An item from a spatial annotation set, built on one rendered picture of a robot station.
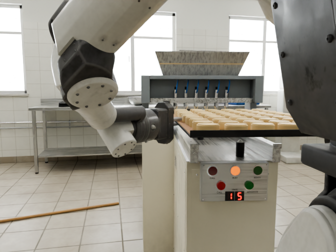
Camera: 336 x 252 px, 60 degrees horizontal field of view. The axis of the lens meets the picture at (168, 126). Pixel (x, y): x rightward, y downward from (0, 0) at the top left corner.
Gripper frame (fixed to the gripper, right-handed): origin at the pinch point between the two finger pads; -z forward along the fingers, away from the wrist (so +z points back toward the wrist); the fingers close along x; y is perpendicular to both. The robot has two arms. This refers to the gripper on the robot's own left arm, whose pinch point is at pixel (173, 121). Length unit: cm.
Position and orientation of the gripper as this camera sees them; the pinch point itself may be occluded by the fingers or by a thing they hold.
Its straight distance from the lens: 87.6
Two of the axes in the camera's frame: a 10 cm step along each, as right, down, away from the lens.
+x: 0.0, -9.9, -1.2
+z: -6.5, 0.9, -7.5
